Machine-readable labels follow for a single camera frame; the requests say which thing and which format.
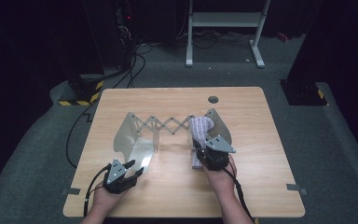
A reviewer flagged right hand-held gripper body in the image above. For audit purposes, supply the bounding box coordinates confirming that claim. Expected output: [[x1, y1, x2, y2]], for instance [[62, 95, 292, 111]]
[[195, 134, 237, 172]]

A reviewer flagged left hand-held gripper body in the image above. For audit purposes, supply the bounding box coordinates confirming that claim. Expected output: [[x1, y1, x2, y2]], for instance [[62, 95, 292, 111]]
[[103, 158, 138, 195]]

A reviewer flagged expandable metal book rack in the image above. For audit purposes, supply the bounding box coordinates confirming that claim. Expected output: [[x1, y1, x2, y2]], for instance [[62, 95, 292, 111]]
[[113, 107, 234, 174]]

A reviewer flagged striped towel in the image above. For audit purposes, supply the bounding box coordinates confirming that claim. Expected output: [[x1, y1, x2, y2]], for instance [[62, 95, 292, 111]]
[[188, 115, 215, 171]]

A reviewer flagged person's left hand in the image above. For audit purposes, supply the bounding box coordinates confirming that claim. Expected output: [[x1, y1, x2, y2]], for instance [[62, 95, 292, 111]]
[[90, 186, 128, 217]]

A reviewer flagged person's right hand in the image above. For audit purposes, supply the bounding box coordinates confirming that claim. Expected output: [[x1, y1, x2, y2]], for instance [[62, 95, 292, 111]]
[[202, 154, 239, 196]]

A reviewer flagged black hazard-striped base block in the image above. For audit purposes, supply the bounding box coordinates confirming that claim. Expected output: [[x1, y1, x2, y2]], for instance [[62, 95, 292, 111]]
[[280, 78, 328, 106], [58, 73, 105, 106]]

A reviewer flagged white metal stand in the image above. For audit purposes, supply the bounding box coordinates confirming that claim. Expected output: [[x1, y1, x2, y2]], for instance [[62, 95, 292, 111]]
[[185, 0, 271, 69]]

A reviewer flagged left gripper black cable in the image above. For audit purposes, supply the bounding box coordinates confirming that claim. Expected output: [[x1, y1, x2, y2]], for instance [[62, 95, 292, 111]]
[[82, 163, 112, 218]]

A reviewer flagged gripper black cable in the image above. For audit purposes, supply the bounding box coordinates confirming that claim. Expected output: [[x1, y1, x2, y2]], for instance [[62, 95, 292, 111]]
[[82, 163, 112, 218], [221, 161, 254, 220]]

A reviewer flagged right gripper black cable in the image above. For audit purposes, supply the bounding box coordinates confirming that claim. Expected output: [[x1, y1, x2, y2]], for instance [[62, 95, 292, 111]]
[[221, 161, 254, 220]]

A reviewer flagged looped black floor cable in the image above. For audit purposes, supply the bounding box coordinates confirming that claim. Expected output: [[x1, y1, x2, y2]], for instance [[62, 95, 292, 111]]
[[126, 42, 154, 90]]

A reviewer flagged bundle of cables under stand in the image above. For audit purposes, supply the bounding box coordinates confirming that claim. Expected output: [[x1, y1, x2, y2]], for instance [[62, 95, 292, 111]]
[[176, 28, 256, 49]]

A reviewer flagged dark equipment rack with wires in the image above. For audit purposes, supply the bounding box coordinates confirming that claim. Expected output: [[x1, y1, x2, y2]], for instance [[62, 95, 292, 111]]
[[114, 0, 138, 71]]

